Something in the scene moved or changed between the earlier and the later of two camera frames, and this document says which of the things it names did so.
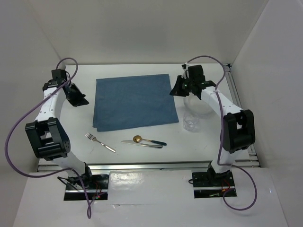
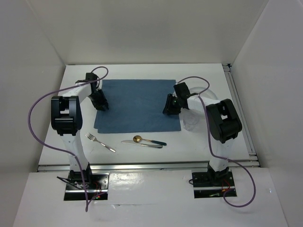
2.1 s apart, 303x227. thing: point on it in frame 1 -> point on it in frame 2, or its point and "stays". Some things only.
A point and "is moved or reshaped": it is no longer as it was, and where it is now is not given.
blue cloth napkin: (133, 101) is moved or reshaped
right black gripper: (176, 91) -> (169, 106)
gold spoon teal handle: (138, 138) stays
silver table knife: (131, 142) stays
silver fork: (93, 138) stays
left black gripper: (80, 100) -> (103, 101)
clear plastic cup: (191, 122) stays
